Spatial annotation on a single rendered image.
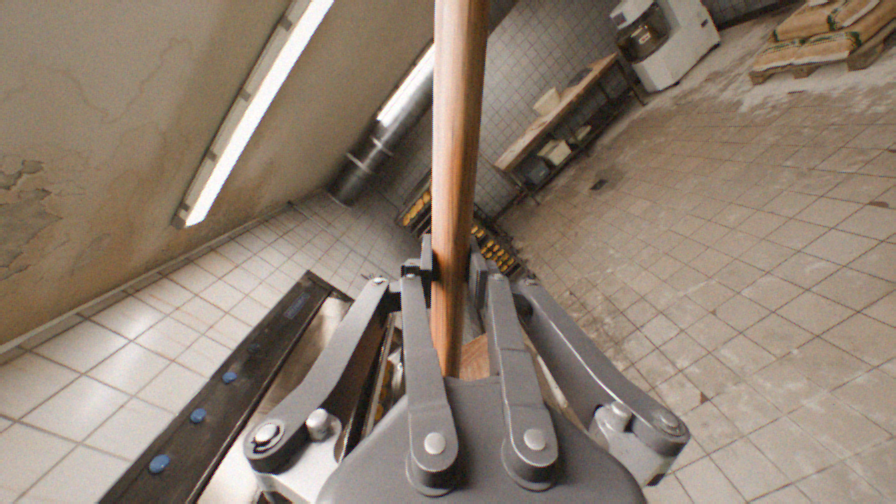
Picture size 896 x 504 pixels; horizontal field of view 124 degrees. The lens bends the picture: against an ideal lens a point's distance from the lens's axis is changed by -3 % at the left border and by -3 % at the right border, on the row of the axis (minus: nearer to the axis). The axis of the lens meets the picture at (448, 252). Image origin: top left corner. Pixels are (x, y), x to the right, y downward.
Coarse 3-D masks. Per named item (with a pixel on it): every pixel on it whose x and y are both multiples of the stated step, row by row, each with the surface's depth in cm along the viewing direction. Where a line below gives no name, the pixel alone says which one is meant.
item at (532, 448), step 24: (504, 288) 15; (504, 312) 13; (504, 336) 11; (504, 360) 9; (528, 360) 9; (504, 384) 8; (528, 384) 8; (504, 408) 8; (528, 408) 7; (528, 432) 7; (552, 432) 7; (528, 456) 6; (552, 456) 6; (528, 480) 6
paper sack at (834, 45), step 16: (880, 0) 171; (864, 16) 174; (880, 16) 169; (832, 32) 187; (848, 32) 177; (864, 32) 174; (800, 48) 204; (816, 48) 193; (832, 48) 185; (848, 48) 179
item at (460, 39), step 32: (448, 0) 13; (480, 0) 13; (448, 32) 13; (480, 32) 14; (448, 64) 14; (480, 64) 14; (448, 96) 15; (480, 96) 15; (448, 128) 15; (448, 160) 16; (448, 192) 17; (448, 224) 17; (448, 256) 18; (448, 288) 19; (448, 320) 21; (448, 352) 22
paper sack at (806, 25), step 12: (840, 0) 180; (852, 0) 174; (864, 0) 171; (876, 0) 168; (816, 12) 191; (828, 12) 183; (840, 12) 177; (852, 12) 174; (864, 12) 172; (780, 24) 214; (792, 24) 204; (804, 24) 196; (816, 24) 190; (828, 24) 185; (840, 24) 179; (780, 36) 216; (792, 36) 208; (804, 36) 202
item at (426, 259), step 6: (426, 234) 22; (426, 240) 21; (426, 246) 20; (426, 252) 18; (426, 258) 17; (426, 264) 17; (420, 270) 16; (426, 270) 16; (420, 276) 16; (426, 276) 16; (426, 282) 16; (426, 288) 17; (426, 294) 17; (426, 300) 17; (426, 306) 17
